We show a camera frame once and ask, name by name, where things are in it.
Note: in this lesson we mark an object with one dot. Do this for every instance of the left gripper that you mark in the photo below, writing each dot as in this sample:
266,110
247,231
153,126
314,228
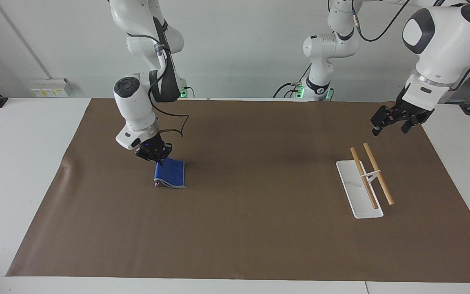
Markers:
413,113

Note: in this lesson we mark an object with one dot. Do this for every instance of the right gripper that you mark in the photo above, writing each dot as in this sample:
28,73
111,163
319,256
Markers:
152,143

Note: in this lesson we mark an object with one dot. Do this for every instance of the blue towel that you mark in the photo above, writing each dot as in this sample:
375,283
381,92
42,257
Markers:
171,173

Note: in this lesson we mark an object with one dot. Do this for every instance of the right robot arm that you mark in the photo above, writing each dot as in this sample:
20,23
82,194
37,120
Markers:
135,108

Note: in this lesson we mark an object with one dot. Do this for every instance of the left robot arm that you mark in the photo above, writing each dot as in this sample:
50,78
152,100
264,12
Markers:
443,45

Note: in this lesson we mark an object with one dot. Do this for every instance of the white rack with wooden rods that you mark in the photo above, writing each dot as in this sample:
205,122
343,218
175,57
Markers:
361,192

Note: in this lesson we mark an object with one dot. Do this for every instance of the white wall socket box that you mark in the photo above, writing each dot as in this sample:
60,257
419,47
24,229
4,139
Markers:
50,87

